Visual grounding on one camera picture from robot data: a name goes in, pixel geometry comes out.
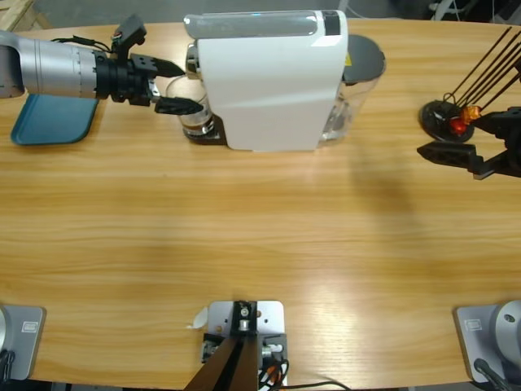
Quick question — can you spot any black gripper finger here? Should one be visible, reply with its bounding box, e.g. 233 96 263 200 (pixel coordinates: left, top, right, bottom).
417 142 478 169
153 57 186 78
154 96 204 117
474 107 510 138

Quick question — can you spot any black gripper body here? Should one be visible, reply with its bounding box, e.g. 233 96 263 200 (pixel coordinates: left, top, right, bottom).
471 106 521 181
95 53 160 108

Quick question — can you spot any clear drinking glass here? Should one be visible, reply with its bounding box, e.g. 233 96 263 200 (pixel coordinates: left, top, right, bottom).
164 75 217 139

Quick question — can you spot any silver coffee machine lever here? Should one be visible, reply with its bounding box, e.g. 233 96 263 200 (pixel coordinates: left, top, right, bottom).
182 11 321 40

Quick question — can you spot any white capsule coffee machine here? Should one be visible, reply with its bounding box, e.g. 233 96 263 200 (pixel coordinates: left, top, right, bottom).
186 10 349 155

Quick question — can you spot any black capsule holder with rods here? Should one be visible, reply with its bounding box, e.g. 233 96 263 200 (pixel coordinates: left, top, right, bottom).
418 26 521 144

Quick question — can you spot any blue plastic tray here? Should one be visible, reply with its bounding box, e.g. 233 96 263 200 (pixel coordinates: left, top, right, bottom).
10 94 101 147

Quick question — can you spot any clear water tank grey lid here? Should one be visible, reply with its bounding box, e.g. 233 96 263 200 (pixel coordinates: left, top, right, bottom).
318 34 387 148

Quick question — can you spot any white tape scrap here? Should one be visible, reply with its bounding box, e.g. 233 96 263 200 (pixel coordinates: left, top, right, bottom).
186 307 209 330

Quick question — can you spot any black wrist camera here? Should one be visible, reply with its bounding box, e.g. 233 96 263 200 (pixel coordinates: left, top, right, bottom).
109 14 147 62

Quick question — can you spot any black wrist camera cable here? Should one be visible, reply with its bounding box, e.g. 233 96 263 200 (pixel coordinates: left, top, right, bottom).
50 35 119 54

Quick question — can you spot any white metal frame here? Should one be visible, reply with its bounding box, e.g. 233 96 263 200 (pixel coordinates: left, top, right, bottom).
431 0 521 24

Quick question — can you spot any black arm base cable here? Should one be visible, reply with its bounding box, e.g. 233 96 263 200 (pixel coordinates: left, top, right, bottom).
474 358 512 391
0 349 16 382

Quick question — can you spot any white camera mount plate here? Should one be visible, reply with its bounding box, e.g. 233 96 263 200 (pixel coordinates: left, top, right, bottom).
202 300 289 387

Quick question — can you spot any black power cable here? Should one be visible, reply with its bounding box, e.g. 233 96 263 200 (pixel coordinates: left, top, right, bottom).
284 380 351 391

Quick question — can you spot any dark camera mount post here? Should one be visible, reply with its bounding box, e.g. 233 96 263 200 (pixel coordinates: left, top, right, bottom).
182 300 260 391

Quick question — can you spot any orange cable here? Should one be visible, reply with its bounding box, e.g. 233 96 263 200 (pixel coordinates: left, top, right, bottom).
260 360 290 386

